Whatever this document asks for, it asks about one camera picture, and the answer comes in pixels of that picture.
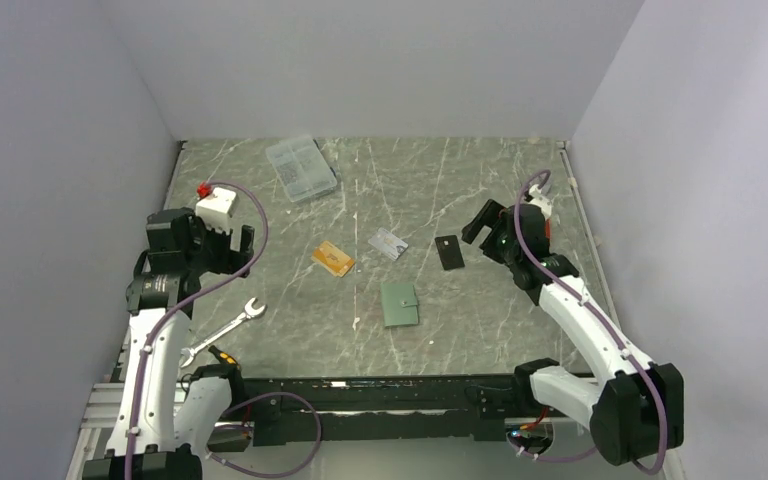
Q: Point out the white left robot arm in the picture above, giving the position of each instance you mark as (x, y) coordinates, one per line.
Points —
(148, 440)

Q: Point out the clear plastic organizer box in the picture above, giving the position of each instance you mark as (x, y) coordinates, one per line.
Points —
(301, 168)

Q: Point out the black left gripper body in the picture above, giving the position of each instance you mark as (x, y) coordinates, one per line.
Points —
(197, 255)

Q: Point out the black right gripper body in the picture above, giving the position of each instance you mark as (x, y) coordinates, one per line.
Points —
(512, 253)

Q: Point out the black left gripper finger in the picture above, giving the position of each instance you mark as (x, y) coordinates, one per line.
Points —
(247, 237)
(222, 259)

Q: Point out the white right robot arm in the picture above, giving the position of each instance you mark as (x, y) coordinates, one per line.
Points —
(634, 407)

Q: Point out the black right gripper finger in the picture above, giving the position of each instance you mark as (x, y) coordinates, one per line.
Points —
(495, 245)
(486, 217)

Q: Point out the green card holder wallet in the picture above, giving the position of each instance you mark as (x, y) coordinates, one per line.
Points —
(399, 305)

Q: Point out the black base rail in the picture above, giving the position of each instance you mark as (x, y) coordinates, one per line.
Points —
(276, 411)

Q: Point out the aluminium frame rail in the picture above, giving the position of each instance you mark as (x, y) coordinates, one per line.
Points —
(96, 425)

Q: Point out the gold credit card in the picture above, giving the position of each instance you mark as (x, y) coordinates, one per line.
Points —
(333, 259)

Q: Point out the yellow black screwdriver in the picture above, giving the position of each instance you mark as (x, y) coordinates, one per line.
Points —
(223, 357)

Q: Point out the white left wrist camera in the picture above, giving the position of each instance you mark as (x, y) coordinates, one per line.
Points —
(216, 207)

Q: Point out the black credit card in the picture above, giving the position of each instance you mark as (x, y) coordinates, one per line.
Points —
(449, 252)

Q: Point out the silver open-end wrench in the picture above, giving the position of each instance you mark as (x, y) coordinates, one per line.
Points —
(252, 309)

